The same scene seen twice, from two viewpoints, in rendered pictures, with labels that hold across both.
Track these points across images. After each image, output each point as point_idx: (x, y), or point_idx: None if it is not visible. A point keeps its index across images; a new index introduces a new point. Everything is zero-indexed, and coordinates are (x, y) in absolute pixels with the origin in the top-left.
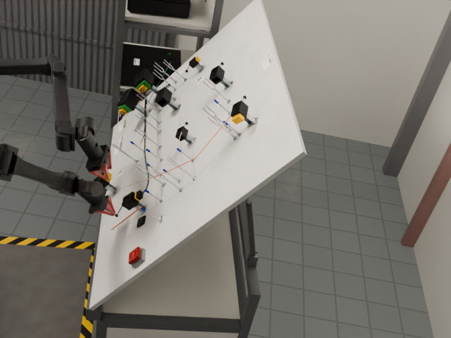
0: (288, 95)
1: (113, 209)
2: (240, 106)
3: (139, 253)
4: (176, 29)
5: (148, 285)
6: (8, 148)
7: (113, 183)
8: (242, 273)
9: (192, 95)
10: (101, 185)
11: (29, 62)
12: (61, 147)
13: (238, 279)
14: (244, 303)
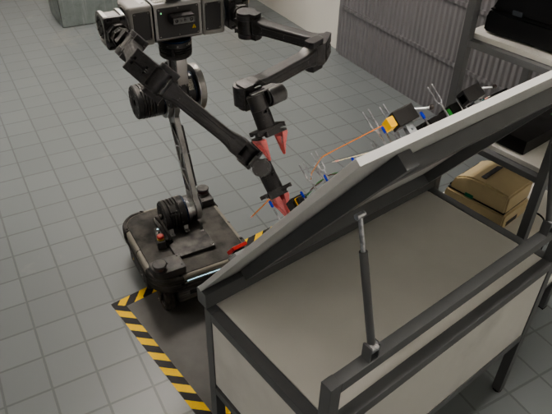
0: (466, 111)
1: (287, 209)
2: (401, 108)
3: (240, 247)
4: (528, 61)
5: (282, 315)
6: (164, 69)
7: None
8: (393, 381)
9: None
10: (267, 167)
11: (304, 33)
12: (234, 101)
13: (380, 383)
14: (352, 409)
